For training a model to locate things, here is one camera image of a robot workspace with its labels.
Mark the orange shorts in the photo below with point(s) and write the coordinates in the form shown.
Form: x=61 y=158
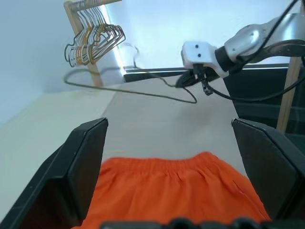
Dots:
x=166 y=190

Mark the bunch of hangers on rack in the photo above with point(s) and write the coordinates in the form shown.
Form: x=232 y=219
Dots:
x=123 y=35

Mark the wooden clothes rack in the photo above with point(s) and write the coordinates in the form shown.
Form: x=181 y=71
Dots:
x=94 y=71

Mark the black panel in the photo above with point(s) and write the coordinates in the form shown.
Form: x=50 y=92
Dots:
x=257 y=83

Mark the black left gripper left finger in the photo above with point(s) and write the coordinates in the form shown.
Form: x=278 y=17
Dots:
x=59 y=171

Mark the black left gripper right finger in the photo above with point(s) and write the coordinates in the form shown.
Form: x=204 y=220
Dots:
x=274 y=171

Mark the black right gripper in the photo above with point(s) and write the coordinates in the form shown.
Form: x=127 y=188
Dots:
x=205 y=74

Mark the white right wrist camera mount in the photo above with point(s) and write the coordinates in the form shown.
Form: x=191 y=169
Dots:
x=197 y=51

